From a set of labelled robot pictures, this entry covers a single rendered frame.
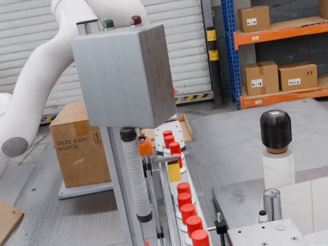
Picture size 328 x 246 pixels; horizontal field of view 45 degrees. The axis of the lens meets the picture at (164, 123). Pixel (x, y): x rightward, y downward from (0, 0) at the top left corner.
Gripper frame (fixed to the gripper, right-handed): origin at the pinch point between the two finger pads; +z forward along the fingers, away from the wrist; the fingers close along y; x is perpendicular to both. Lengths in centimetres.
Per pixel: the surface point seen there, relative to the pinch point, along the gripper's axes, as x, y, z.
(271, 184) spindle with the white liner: -32.0, 24.6, 8.0
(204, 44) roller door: 363, 78, -114
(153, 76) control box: -67, -3, -23
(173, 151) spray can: -20.9, -0.2, -5.5
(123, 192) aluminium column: -45.9, -14.7, 0.7
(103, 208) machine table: 2.2, -27.8, 11.2
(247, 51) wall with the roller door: 371, 134, -96
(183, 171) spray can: -29.1, 1.4, 0.1
